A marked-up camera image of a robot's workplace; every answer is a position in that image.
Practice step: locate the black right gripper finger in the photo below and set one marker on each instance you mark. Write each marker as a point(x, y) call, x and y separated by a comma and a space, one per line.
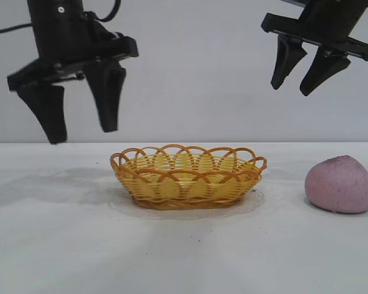
point(324, 67)
point(287, 59)

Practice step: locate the pink toy peach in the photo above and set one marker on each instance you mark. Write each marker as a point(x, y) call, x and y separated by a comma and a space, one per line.
point(340, 186)

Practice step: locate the yellow woven plastic basket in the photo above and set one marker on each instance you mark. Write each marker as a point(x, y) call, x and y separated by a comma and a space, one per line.
point(187, 190)

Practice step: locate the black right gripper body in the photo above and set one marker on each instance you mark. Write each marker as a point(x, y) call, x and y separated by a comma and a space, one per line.
point(331, 21)

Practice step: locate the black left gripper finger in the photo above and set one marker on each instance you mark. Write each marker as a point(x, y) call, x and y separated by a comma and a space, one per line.
point(49, 113)
point(107, 95)

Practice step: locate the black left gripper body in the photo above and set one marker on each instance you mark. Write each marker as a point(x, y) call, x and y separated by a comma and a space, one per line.
point(64, 39)

